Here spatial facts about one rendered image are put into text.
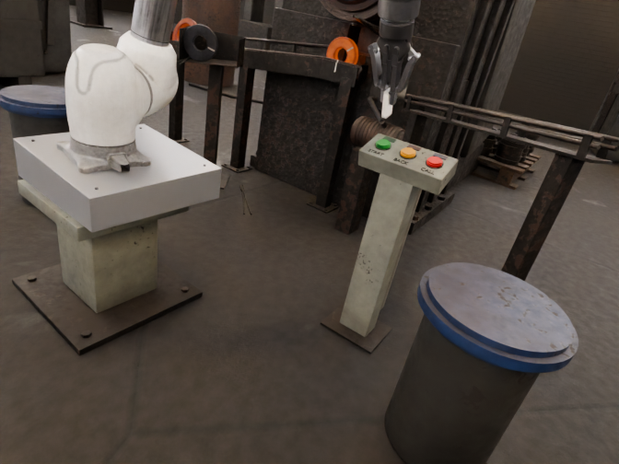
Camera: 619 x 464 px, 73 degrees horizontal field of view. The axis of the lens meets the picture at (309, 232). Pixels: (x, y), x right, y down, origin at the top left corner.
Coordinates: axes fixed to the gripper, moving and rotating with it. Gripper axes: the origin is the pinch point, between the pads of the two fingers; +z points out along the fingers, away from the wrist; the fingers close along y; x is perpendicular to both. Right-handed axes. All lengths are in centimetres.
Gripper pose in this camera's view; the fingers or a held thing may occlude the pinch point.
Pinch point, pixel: (388, 102)
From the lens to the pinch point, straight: 112.9
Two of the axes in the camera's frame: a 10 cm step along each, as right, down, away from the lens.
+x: -5.9, 5.7, -5.7
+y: -8.0, -4.0, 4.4
